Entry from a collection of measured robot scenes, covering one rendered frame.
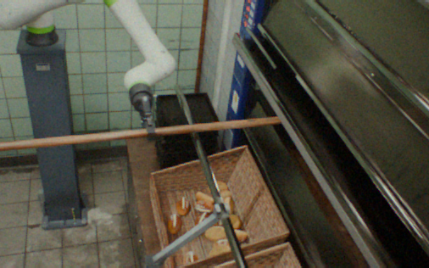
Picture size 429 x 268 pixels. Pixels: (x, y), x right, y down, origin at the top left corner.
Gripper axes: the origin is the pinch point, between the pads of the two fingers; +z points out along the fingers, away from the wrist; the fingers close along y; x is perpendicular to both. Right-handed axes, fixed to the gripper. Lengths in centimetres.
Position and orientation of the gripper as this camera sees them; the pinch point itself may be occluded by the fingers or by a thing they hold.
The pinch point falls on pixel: (150, 131)
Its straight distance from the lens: 164.9
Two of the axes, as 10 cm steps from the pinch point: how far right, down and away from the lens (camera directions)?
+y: -1.2, 7.9, 6.1
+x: -9.5, 0.8, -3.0
